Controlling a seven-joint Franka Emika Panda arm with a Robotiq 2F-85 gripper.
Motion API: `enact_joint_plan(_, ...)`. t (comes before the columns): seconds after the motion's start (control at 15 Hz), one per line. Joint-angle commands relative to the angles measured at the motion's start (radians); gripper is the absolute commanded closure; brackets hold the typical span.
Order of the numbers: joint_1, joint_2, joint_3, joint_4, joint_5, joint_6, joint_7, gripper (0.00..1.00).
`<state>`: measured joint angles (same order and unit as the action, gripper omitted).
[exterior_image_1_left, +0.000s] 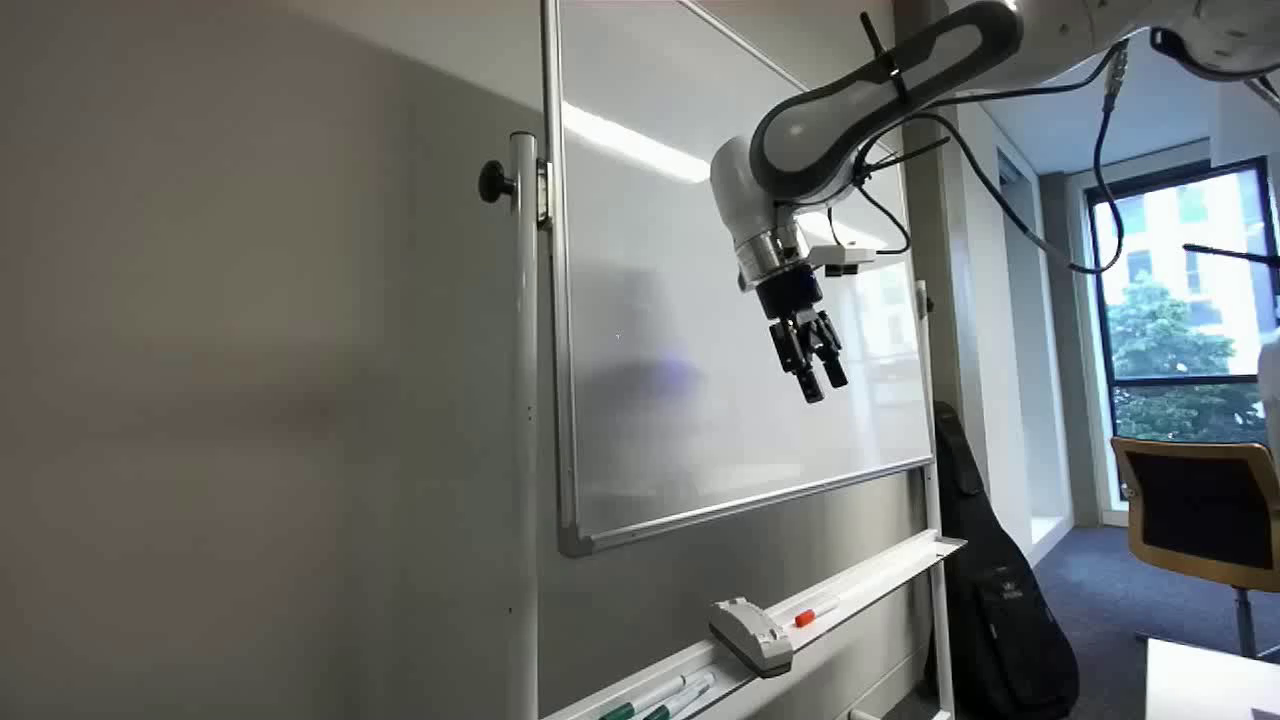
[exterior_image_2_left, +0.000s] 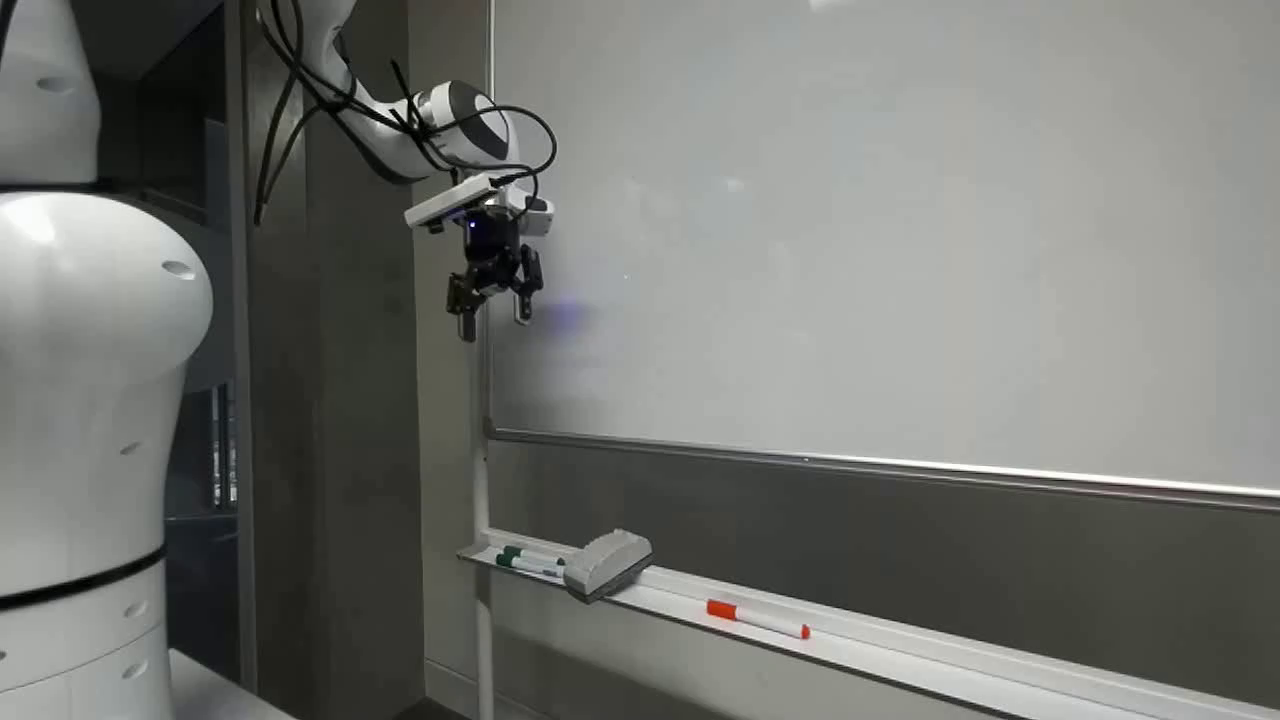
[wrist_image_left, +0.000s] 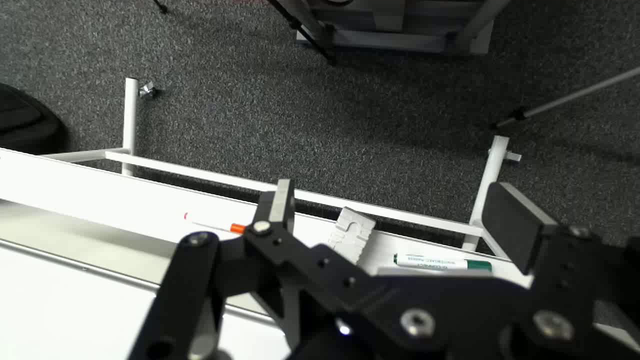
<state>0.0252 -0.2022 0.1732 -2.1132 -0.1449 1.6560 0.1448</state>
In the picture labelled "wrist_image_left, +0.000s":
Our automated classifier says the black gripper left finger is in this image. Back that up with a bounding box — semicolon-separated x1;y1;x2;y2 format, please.
246;179;296;246

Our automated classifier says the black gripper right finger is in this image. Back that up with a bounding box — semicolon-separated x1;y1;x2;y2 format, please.
482;182;559;273

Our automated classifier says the green capped marker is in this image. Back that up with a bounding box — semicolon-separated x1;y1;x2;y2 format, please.
394;253;491;273

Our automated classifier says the orange capped marker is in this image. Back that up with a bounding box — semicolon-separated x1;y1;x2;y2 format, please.
183;210;246;235

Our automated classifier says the grey tripod pole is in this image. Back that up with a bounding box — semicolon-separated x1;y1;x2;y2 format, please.
491;66;640;132

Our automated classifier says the white whiteboard with tray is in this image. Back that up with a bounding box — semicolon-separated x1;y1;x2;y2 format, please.
0;146;535;360

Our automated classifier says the black bag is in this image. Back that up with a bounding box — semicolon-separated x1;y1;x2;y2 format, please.
0;84;70;154

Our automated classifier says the white whiteboard stand frame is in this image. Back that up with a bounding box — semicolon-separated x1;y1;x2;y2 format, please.
46;76;523;254

